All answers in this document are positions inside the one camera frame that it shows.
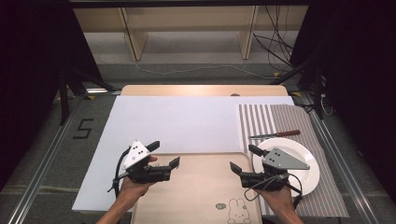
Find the person's left hand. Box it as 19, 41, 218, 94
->
119, 155, 159, 200

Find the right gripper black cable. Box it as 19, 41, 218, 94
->
243, 173, 304, 209

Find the grey striped cloth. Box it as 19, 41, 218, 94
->
237, 103, 350, 218

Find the long metal rail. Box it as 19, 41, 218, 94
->
300, 92, 380, 224
7, 92, 86, 224

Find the beige tray with rabbit print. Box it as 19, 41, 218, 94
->
130, 151, 263, 224

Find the black metal stand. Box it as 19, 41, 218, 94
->
58, 65, 117, 126
270, 55, 325, 120

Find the white round plate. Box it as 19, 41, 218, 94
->
251, 137, 320, 197

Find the tangle of black cables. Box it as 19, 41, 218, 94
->
252, 5, 295, 73

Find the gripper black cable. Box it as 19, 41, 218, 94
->
243, 173, 304, 209
106, 147, 132, 199

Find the light wooden table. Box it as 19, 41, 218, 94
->
120, 84, 290, 97

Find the knife with brown handle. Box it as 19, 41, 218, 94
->
248, 129, 302, 140

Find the short metal rail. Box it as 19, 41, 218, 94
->
84, 87, 122, 96

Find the light wooden shelf unit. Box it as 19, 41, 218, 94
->
73, 5, 309, 62

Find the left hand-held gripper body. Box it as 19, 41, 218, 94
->
120, 140, 173, 184

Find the person's right hand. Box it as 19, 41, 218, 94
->
258, 183, 296, 215

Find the black curtain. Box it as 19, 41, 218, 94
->
289, 0, 396, 198
0, 0, 105, 191

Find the white board sheet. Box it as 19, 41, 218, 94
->
71, 95, 295, 213

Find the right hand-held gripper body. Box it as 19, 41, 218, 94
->
240, 147, 311, 192

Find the long white floor cable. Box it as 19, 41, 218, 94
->
122, 7, 276, 80

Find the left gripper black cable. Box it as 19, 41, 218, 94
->
106, 147, 132, 199

